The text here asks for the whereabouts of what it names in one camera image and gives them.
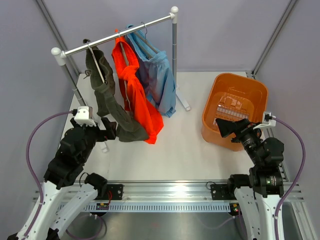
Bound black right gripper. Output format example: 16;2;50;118
216;117;263;166

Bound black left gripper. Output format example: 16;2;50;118
71;117;116;163

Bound olive green shorts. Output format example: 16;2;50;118
86;46;149;142

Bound white clothes hanger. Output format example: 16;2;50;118
85;47;105;86

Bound orange shorts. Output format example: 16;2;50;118
111;39;164;144

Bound light blue shorts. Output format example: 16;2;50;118
124;30;176;118

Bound grey clothes hanger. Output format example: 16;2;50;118
116;31;129;67

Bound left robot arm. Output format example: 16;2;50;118
8;117;117;240

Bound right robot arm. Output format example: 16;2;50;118
216;118;286;240

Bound orange plastic basket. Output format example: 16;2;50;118
201;73;269;152

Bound white and silver clothes rack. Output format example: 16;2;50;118
50;6;192;153

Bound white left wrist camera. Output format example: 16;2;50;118
74;105;97;127

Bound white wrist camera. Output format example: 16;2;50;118
254;111;277;130
74;105;97;127

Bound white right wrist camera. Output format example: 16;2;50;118
254;111;277;130

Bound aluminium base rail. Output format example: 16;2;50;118
32;180;305;203

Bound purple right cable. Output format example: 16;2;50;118
273;117;306;240

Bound white slotted cable duct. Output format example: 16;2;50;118
83;202;231;213

